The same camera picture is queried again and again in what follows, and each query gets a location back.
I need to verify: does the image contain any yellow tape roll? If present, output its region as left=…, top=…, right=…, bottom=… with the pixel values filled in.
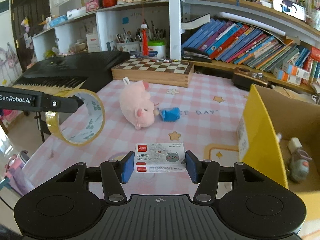
left=46, top=89, right=105, bottom=146

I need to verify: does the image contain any staples box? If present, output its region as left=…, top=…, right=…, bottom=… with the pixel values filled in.
left=133, top=142, right=185, bottom=173

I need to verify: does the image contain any pink plush pig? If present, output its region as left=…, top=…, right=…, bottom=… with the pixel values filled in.
left=119, top=77, right=159, bottom=130

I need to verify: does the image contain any black electronic keyboard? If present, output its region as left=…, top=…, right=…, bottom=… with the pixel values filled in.
left=12, top=51, right=130, bottom=94

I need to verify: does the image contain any pink checkered tablecloth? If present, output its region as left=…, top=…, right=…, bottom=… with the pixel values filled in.
left=20, top=74, right=248, bottom=190

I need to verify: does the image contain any blue crumpled wrapper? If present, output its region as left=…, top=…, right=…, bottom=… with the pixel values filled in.
left=159, top=107, right=181, bottom=122

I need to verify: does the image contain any yellow cardboard box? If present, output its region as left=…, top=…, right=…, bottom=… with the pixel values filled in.
left=238, top=85, right=319, bottom=239

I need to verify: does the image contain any white spray bottle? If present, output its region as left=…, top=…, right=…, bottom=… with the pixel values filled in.
left=276, top=133, right=282, bottom=142

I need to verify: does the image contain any white charger plug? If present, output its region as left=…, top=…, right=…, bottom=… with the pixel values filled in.
left=287, top=137, right=303, bottom=154

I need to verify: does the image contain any grey plush toy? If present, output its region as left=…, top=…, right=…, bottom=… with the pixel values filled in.
left=289, top=148, right=312, bottom=183

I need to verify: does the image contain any red hanging tassel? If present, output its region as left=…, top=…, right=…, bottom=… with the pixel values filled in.
left=140, top=23, right=149, bottom=56

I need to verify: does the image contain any white green lid jar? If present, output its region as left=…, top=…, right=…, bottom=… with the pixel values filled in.
left=148, top=40, right=166, bottom=59

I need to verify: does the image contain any wooden chess board box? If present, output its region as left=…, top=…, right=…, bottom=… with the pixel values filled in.
left=112, top=58, right=194, bottom=88

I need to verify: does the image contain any black stapler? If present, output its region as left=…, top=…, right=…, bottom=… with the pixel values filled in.
left=181, top=47, right=212, bottom=62

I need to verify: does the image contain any orange white box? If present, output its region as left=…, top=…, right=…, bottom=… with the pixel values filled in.
left=282, top=62, right=310, bottom=80

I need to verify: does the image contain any white bookshelf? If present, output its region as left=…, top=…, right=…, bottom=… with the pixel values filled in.
left=31, top=0, right=320, bottom=95

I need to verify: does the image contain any smartphone on shelf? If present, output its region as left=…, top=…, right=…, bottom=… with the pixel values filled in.
left=272, top=0, right=306, bottom=22

